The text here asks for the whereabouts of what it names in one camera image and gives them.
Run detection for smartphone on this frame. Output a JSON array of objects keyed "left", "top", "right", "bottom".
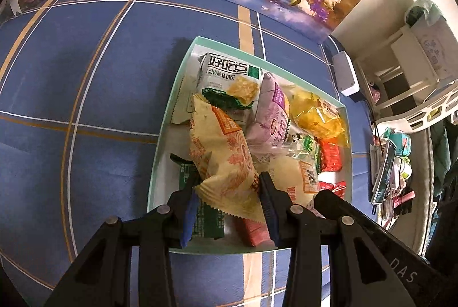
[{"left": 371, "top": 140, "right": 397, "bottom": 205}]

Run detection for dark red snack packet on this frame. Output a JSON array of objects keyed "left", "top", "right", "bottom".
[{"left": 233, "top": 216, "right": 273, "bottom": 247}]

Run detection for clear packet round pastry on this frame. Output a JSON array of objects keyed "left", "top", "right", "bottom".
[{"left": 250, "top": 144, "right": 321, "bottom": 216}]

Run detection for cluttered side stool items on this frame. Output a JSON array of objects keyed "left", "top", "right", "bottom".
[{"left": 379, "top": 157, "right": 416, "bottom": 222}]

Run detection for black cable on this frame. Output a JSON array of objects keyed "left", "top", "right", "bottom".
[{"left": 363, "top": 100, "right": 380, "bottom": 136}]

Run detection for cream packet orange print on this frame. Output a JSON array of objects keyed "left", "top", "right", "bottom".
[{"left": 189, "top": 93, "right": 267, "bottom": 225}]

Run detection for teal toy clutter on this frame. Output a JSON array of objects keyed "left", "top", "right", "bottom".
[{"left": 384, "top": 128, "right": 412, "bottom": 157}]

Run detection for dark cloth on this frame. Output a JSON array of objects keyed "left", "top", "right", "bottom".
[{"left": 426, "top": 110, "right": 458, "bottom": 265}]

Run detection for teal shallow box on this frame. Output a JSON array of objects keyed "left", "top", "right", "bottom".
[{"left": 147, "top": 36, "right": 353, "bottom": 255}]

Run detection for red orange snack packet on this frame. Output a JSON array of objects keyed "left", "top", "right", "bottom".
[{"left": 318, "top": 180, "right": 347, "bottom": 200}]

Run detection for yellow snack bag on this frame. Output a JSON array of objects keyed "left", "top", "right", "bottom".
[{"left": 289, "top": 92, "right": 349, "bottom": 149}]

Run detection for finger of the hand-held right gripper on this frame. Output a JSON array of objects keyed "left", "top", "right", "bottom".
[{"left": 314, "top": 189, "right": 373, "bottom": 227}]

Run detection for dark green snack packet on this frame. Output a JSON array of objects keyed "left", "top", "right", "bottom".
[{"left": 170, "top": 153, "right": 227, "bottom": 240}]

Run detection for red patterned snack packet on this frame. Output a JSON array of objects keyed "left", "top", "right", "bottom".
[{"left": 318, "top": 136, "right": 345, "bottom": 172}]

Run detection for white plastic rack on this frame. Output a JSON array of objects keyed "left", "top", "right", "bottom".
[{"left": 352, "top": 0, "right": 451, "bottom": 114}]

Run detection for white rectangular device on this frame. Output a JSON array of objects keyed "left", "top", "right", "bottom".
[{"left": 332, "top": 50, "right": 359, "bottom": 97}]

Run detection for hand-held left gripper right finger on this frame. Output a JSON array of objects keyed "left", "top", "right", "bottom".
[{"left": 258, "top": 171, "right": 417, "bottom": 307}]

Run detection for pale cream wrapper packet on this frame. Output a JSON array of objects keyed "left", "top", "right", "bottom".
[{"left": 170, "top": 92, "right": 196, "bottom": 125}]

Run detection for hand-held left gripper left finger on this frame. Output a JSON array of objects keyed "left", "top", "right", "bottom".
[{"left": 43, "top": 178, "right": 200, "bottom": 307}]

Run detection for blue plaid tablecloth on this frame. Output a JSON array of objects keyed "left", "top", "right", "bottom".
[{"left": 0, "top": 0, "right": 376, "bottom": 307}]

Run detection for white green biscuit packet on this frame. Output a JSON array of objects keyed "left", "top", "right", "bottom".
[{"left": 196, "top": 52, "right": 263, "bottom": 111}]

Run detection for pink purple snack packet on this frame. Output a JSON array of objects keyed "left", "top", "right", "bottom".
[{"left": 246, "top": 72, "right": 291, "bottom": 146}]

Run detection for green yellow cracker packet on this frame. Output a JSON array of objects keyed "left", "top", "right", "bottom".
[{"left": 288, "top": 133, "right": 321, "bottom": 168}]

